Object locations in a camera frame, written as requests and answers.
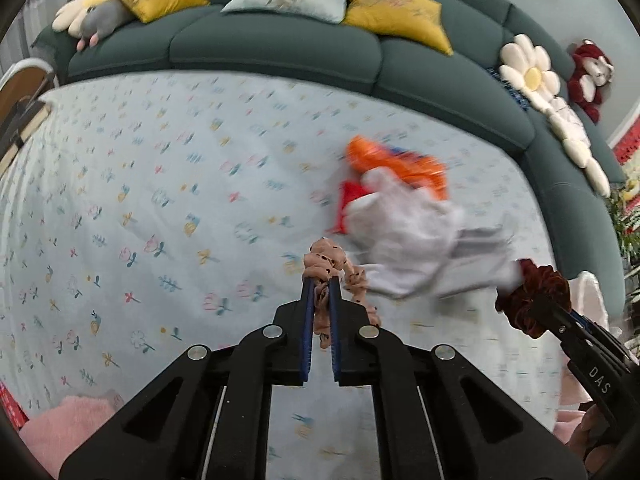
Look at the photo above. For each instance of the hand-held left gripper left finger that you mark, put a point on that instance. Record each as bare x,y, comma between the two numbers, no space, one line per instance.
306,330

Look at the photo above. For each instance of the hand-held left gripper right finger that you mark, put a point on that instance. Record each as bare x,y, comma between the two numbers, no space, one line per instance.
336,330

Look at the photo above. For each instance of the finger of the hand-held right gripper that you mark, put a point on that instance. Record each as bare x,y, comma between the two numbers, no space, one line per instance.
547,315
587,322

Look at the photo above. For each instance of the waste bin with white liner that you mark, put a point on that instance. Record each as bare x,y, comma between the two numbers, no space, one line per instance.
590,300

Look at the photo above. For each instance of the dark red scrunchie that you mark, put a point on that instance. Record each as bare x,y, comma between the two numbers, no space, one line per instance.
540,277

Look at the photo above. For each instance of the pink spotted scrunchie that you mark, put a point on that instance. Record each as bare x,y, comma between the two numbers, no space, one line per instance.
325,255

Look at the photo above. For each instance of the person's right hand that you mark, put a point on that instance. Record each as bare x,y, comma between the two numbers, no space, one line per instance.
585,440

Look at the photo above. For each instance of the green potted plants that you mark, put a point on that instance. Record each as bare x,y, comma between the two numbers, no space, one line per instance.
625,225

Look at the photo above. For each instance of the white cloth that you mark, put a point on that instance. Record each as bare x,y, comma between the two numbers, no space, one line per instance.
415,240

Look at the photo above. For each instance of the red and white paper cup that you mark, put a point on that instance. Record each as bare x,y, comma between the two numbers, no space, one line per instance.
350,205

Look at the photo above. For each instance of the white flower cushion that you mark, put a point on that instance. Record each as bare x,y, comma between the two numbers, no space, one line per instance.
585,160
530,75

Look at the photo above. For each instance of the large orange snack packet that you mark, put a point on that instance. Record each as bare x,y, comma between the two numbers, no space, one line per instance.
380,152

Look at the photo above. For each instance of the white garment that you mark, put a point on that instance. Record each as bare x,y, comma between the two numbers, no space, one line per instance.
565,115

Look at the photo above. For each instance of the red teddy bear plush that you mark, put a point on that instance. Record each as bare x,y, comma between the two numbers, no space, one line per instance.
582,85

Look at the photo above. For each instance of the pink fluffy blanket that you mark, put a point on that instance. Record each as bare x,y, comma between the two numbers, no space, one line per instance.
65,425

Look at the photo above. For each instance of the teal sofa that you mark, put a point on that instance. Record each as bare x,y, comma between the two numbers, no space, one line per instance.
275,50

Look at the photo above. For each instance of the red packet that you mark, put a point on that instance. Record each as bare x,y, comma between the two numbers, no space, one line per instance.
10,405

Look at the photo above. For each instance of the grey plush toy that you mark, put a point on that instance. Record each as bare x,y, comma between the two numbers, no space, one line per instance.
105,17

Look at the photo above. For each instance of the cream flower cushion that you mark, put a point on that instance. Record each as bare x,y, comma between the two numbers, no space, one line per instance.
75,10

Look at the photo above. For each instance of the red wall decoration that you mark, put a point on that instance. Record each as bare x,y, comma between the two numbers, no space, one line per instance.
631,145

